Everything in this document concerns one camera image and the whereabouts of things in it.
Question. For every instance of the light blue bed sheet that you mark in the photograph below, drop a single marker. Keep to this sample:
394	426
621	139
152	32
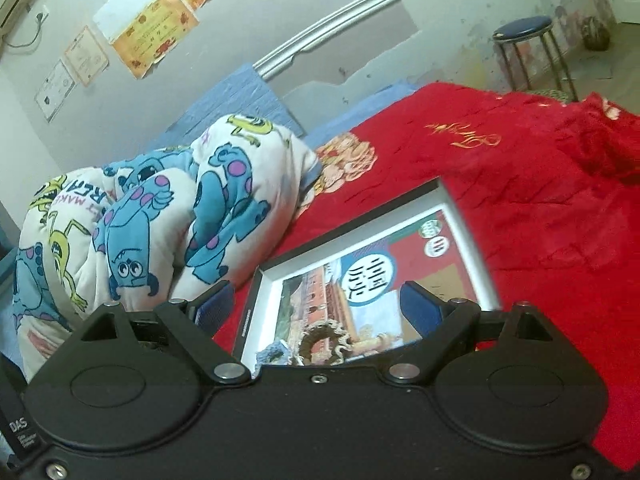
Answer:
360	110

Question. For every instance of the grey blue scrunchie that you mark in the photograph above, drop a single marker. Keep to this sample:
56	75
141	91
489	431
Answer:
272	352

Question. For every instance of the red embroidered blanket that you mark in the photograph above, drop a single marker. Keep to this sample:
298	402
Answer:
500	185

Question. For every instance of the cartoon monster printed quilt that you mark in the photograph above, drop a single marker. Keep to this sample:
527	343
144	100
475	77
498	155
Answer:
150	210

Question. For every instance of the dark blue cabinet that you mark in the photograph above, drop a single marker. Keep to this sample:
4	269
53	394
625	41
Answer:
6	250

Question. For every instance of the brown scrunchie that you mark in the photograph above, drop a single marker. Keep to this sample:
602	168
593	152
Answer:
312	334

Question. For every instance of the blue pillow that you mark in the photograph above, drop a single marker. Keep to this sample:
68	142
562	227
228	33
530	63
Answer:
240	95

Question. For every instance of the cartoon bear wall stickers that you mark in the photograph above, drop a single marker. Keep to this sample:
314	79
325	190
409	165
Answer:
585	5

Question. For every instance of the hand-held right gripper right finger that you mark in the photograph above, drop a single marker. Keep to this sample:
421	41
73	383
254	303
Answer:
417	310

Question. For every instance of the white framed-look wall certificate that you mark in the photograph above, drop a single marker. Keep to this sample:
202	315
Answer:
55	90
86	55

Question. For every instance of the dark striped ball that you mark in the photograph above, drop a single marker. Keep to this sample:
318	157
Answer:
595	35

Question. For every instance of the silver headboard rail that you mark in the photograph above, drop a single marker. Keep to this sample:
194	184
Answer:
320	25

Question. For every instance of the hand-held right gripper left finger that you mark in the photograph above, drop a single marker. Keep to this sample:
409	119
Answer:
216	304

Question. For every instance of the white wall socket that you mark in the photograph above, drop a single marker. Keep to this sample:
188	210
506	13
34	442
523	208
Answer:
42	15

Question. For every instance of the white wall poster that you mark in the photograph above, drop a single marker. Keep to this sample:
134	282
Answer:
135	5

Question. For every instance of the blue round metal stool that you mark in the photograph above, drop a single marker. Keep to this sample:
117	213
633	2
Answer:
522	27

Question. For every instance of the black box with printed bottom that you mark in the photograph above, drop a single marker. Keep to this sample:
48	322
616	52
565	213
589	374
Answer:
380	270

